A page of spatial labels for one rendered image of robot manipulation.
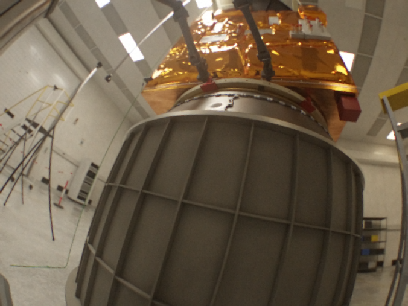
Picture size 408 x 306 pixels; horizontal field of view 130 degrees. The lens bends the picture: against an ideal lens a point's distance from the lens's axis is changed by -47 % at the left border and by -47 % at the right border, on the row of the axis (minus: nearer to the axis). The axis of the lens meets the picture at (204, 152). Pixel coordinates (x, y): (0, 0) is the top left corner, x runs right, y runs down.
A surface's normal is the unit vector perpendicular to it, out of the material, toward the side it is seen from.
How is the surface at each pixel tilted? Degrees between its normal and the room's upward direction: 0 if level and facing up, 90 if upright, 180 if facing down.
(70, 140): 90
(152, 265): 90
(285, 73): 128
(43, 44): 90
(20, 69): 90
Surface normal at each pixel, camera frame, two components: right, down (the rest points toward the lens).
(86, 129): 0.92, 0.10
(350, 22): -0.26, 0.87
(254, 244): -0.06, -0.45
